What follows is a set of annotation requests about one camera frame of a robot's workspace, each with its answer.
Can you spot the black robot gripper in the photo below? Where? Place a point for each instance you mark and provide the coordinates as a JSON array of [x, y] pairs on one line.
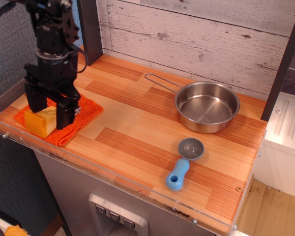
[[54, 79]]

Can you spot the yellow cheese wedge toy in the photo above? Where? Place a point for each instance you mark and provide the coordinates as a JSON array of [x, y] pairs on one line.
[[42, 123]]

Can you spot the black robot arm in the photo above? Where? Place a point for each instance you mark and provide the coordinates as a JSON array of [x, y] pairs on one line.
[[57, 57]]

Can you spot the clear acrylic table guard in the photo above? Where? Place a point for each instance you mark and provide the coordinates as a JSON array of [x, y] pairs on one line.
[[132, 145]]

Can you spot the grey toy fridge cabinet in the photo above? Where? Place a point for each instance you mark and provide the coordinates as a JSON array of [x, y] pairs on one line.
[[72, 187]]

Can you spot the silver dispenser button panel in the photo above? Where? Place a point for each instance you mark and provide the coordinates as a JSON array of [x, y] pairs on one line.
[[111, 218]]

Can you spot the yellow object bottom left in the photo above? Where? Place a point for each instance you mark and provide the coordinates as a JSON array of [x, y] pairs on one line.
[[15, 231]]

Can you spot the blue grey toy scoop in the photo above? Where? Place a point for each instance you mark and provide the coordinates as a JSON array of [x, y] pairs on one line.
[[190, 150]]

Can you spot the stainless steel pan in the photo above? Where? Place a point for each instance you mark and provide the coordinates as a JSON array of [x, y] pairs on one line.
[[203, 107]]

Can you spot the brass screw in tabletop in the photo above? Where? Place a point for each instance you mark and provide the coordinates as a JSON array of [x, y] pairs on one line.
[[239, 189]]

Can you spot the white cabinet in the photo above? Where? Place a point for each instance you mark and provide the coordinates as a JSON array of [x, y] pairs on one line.
[[275, 164]]

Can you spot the dark right shelf post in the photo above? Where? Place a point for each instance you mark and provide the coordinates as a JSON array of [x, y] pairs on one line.
[[280, 76]]

